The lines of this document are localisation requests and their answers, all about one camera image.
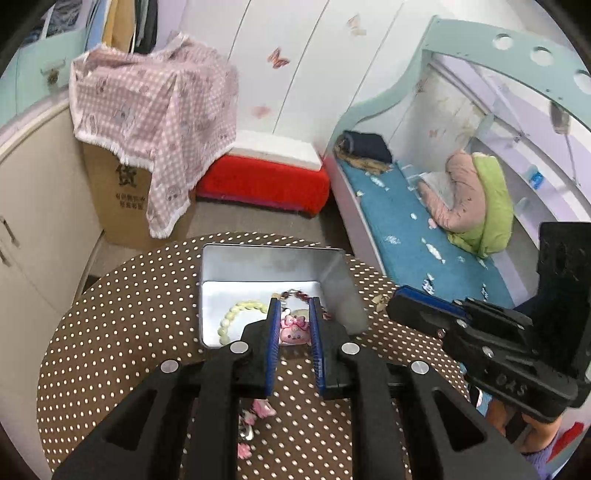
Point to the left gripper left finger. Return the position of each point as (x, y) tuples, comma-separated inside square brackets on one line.
[(258, 370)]

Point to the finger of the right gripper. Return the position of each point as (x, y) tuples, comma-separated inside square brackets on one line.
[(425, 320), (420, 297)]

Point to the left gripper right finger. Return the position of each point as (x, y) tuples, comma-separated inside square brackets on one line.
[(334, 355)]

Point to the pink bunny keychain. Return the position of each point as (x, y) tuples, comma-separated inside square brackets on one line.
[(295, 327)]

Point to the pink charm keychain pile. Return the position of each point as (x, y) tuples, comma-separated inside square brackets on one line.
[(260, 409)]

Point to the small pearl gold brooch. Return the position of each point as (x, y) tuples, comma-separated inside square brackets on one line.
[(381, 302)]

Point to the dark metal tin box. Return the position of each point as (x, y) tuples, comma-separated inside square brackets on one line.
[(237, 281)]

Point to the brown polka dot tablecloth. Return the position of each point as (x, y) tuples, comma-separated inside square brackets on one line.
[(127, 390)]

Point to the pink and green blanket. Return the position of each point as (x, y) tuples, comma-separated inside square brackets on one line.
[(470, 201)]

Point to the red storage ottoman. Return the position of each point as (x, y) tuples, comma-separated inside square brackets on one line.
[(265, 184)]

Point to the folded dark clothes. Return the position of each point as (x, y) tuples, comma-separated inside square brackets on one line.
[(363, 145)]

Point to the brown cardboard box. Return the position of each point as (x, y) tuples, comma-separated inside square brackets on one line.
[(119, 195)]

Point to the cream curved cabinet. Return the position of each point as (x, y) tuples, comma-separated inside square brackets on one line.
[(49, 229)]

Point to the pink checkered cloth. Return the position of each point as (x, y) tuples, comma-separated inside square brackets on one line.
[(171, 112)]

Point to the hanging clothes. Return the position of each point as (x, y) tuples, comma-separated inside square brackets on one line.
[(126, 25)]

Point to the teal drawer unit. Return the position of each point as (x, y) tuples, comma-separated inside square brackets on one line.
[(37, 71)]

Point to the teal bed frame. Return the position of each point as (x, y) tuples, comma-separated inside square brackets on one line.
[(542, 65)]

